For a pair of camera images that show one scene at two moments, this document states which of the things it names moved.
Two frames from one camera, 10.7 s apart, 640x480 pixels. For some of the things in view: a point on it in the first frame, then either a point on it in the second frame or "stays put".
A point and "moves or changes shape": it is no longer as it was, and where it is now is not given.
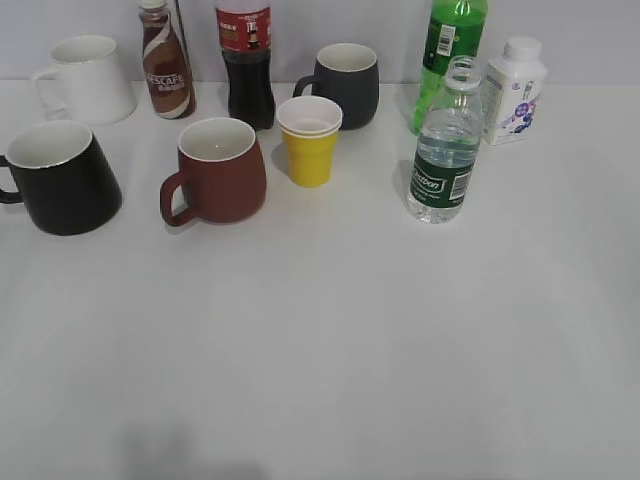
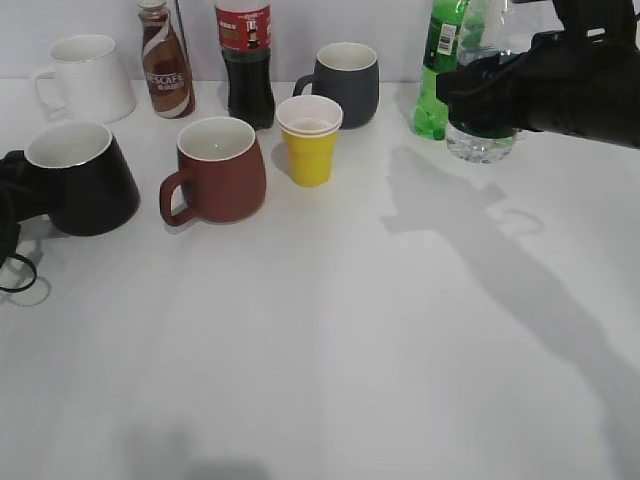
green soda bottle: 455,28 stays put
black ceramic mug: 62,177 moves or changes shape
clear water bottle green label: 450,134 to 483,32
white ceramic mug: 87,84 stays put
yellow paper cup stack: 310,127 stays put
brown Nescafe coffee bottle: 167,69 stays put
